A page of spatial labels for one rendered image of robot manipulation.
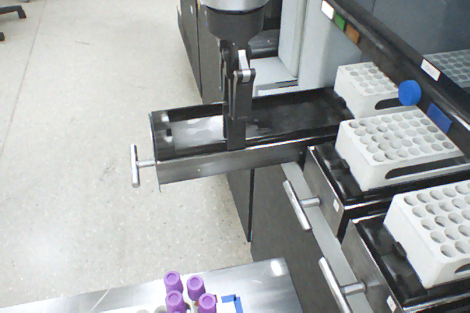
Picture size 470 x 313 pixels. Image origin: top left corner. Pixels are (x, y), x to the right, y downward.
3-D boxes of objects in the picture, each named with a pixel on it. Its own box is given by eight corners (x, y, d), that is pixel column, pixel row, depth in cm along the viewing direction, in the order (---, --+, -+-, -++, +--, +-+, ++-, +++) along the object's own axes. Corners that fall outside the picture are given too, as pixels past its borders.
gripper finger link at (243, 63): (245, 32, 53) (256, 46, 49) (245, 68, 56) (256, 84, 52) (227, 33, 53) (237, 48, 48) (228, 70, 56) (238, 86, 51)
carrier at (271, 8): (278, 22, 98) (280, -2, 94) (271, 22, 97) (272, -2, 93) (264, 3, 106) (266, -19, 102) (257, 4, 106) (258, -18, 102)
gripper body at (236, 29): (273, 11, 48) (268, 77, 54) (253, -13, 55) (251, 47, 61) (212, 17, 47) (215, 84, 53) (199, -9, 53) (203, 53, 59)
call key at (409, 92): (403, 96, 49) (410, 75, 47) (417, 110, 47) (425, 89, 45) (394, 97, 49) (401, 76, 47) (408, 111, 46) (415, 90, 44)
